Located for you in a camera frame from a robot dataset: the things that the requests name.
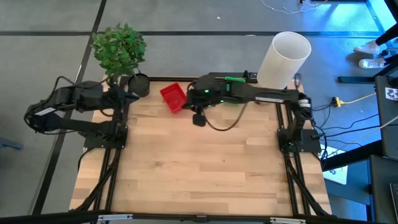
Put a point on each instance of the white paper sheet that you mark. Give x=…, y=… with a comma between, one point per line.
x=337, y=174

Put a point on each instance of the red plastic basket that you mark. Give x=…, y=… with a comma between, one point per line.
x=172, y=96

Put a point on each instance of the person's white shoe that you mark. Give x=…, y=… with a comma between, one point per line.
x=371, y=63
x=368, y=48

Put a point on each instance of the white printed tag paper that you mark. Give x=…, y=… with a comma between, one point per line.
x=392, y=94

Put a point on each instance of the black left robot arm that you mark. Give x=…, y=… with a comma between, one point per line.
x=62, y=124

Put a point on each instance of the black aluminium table frame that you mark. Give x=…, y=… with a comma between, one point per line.
x=107, y=174

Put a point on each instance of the black plant pot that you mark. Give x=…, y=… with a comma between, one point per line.
x=139, y=85

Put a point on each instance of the silver frame bracket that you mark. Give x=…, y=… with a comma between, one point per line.
x=115, y=217
x=287, y=221

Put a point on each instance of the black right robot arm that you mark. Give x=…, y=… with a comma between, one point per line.
x=264, y=93

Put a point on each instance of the black side desk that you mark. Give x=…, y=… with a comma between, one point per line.
x=387, y=124

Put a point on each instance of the green leafy artificial plant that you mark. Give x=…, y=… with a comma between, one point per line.
x=119, y=49

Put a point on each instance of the person's leg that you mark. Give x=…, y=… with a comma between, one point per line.
x=388, y=35

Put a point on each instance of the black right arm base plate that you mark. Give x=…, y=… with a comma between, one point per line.
x=311, y=143

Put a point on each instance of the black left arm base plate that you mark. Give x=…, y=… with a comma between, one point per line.
x=93, y=143

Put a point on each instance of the black desk foot bar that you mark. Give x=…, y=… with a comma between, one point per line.
x=354, y=79

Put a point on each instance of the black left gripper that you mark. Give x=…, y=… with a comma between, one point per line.
x=113, y=97

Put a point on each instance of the dark grey cabinet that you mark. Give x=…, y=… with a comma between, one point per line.
x=384, y=193

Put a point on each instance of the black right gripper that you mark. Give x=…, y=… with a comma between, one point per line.
x=208, y=91

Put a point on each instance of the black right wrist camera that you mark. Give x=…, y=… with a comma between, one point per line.
x=199, y=120

